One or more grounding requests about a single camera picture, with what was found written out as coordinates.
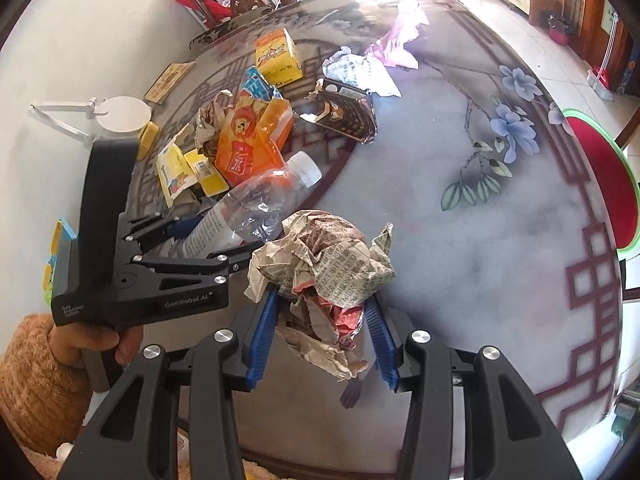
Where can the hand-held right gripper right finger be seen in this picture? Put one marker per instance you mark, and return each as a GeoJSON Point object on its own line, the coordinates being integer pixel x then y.
{"type": "Point", "coordinates": [382, 347]}

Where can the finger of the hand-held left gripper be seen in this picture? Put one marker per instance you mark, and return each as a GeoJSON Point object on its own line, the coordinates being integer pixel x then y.
{"type": "Point", "coordinates": [150, 230]}
{"type": "Point", "coordinates": [200, 263]}

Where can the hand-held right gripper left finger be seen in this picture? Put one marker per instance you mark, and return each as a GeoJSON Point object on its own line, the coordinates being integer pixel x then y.
{"type": "Point", "coordinates": [261, 345]}

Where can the clear plastic bottle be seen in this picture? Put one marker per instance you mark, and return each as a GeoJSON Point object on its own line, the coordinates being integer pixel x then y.
{"type": "Point", "coordinates": [250, 205]}

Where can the newspaper ball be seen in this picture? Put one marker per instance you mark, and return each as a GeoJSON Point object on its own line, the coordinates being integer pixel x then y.
{"type": "Point", "coordinates": [330, 270]}

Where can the yellow drink carton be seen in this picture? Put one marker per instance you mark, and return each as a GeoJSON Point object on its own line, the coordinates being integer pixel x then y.
{"type": "Point", "coordinates": [280, 57]}

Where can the green basin with red inside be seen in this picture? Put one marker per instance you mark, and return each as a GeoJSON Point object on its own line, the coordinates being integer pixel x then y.
{"type": "Point", "coordinates": [600, 185]}

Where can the person's left hand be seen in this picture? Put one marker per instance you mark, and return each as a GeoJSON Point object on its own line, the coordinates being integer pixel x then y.
{"type": "Point", "coordinates": [85, 342]}

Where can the blue yellow plastic toy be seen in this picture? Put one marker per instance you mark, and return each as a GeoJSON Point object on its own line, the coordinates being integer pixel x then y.
{"type": "Point", "coordinates": [55, 255]}

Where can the flattened yellow white carton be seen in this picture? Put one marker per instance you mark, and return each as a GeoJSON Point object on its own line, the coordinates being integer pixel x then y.
{"type": "Point", "coordinates": [172, 170]}

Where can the floral printed tablecloth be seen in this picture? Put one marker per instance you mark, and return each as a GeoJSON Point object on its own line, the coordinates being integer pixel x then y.
{"type": "Point", "coordinates": [425, 270]}

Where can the small yellow plastic object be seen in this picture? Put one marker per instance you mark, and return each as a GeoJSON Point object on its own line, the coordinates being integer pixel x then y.
{"type": "Point", "coordinates": [148, 140]}

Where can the orange snack bag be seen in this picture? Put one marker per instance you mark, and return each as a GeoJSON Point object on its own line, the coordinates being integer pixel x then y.
{"type": "Point", "coordinates": [245, 155]}

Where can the crumpled brown paper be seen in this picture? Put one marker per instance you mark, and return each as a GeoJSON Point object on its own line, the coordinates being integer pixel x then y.
{"type": "Point", "coordinates": [207, 125]}

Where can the white folding stand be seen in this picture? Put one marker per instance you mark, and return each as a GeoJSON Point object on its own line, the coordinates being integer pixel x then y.
{"type": "Point", "coordinates": [122, 112]}

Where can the wooden framed plaque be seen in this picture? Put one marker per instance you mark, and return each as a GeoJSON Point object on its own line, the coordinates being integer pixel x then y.
{"type": "Point", "coordinates": [170, 81]}

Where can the blue white packet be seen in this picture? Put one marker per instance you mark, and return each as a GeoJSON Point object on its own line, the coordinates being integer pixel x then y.
{"type": "Point", "coordinates": [257, 85]}

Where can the dark brown snack wrapper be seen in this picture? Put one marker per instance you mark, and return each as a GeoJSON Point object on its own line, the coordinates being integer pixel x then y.
{"type": "Point", "coordinates": [350, 115]}

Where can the crumpled white newspaper sheet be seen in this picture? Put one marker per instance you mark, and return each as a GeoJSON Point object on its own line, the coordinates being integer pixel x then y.
{"type": "Point", "coordinates": [360, 72]}

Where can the crumpled pink paper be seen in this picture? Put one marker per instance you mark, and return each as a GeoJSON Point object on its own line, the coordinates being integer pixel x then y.
{"type": "Point", "coordinates": [395, 40]}

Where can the red waste bin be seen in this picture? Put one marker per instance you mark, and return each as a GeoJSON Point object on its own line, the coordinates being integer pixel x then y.
{"type": "Point", "coordinates": [561, 30]}

